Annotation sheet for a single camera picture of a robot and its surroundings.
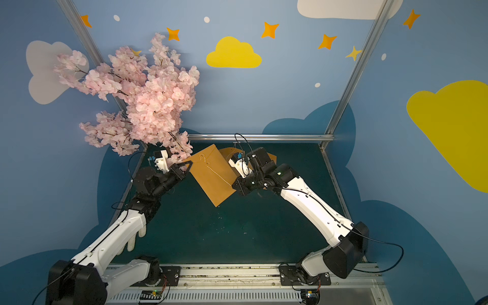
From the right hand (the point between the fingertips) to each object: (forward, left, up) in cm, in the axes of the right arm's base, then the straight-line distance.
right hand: (237, 183), depth 73 cm
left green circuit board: (-36, +31, -27) cm, 55 cm away
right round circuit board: (-32, -31, -28) cm, 53 cm away
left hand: (+7, +18, +4) cm, 20 cm away
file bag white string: (+12, +16, +2) cm, 20 cm away
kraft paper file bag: (+5, +10, -1) cm, 11 cm away
